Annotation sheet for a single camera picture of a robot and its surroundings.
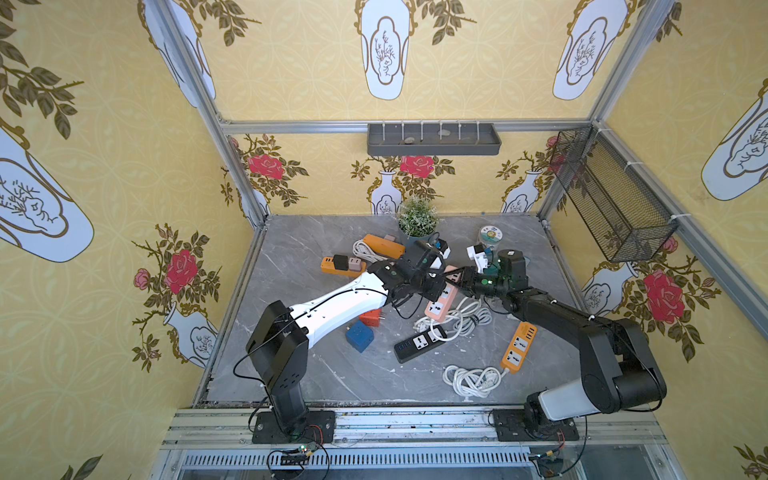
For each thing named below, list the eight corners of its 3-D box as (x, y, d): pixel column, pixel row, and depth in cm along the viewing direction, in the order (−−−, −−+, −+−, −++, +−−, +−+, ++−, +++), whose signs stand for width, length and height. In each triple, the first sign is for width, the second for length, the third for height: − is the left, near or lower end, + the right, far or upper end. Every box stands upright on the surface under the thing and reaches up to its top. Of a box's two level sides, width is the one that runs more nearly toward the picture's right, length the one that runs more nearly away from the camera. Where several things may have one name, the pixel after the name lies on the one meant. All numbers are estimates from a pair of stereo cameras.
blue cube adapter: (346, 341, 91) (344, 333, 86) (359, 327, 93) (357, 319, 89) (361, 354, 88) (360, 346, 84) (374, 339, 91) (373, 331, 86)
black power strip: (399, 364, 86) (399, 359, 83) (392, 350, 89) (392, 345, 86) (446, 340, 90) (448, 335, 88) (438, 327, 93) (440, 322, 90)
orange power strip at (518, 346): (498, 366, 85) (501, 362, 83) (518, 321, 94) (521, 317, 91) (516, 376, 83) (519, 373, 81) (534, 330, 92) (538, 326, 90)
